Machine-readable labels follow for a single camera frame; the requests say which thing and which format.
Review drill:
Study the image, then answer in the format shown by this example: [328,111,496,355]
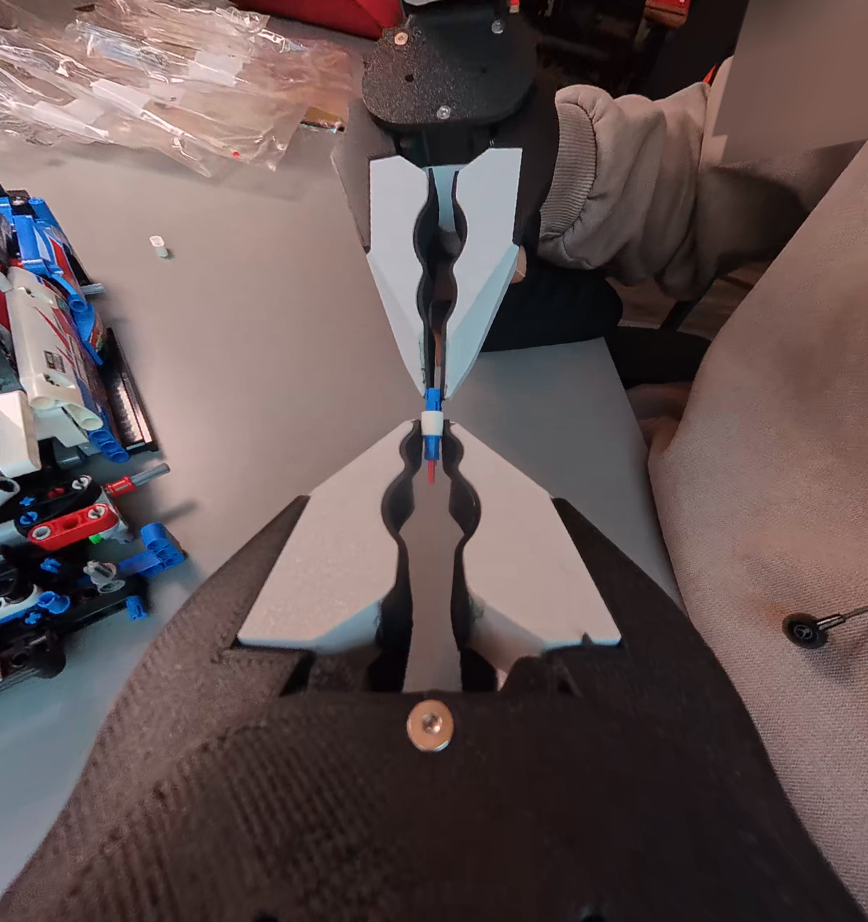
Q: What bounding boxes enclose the white brick beam with pins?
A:
[419,388,447,485]

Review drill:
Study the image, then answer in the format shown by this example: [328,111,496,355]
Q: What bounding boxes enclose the person's right forearm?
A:
[536,58,867,303]

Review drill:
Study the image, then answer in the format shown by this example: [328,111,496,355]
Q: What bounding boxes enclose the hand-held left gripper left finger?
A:
[236,420,416,691]

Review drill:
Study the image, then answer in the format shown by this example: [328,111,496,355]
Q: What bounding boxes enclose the brick-built toy race car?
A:
[0,180,190,703]

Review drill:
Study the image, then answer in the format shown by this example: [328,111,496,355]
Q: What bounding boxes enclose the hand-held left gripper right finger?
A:
[444,421,623,689]

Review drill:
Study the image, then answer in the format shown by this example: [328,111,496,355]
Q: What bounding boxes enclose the grey desk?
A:
[0,14,685,894]

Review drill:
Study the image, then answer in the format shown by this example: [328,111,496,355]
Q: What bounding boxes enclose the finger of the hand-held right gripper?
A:
[434,147,526,402]
[367,157,436,400]

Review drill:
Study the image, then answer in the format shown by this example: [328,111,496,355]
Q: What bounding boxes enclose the pile of clear plastic bags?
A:
[0,0,355,180]

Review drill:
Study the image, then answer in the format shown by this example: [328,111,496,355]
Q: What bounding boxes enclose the red felt bag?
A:
[235,0,406,40]

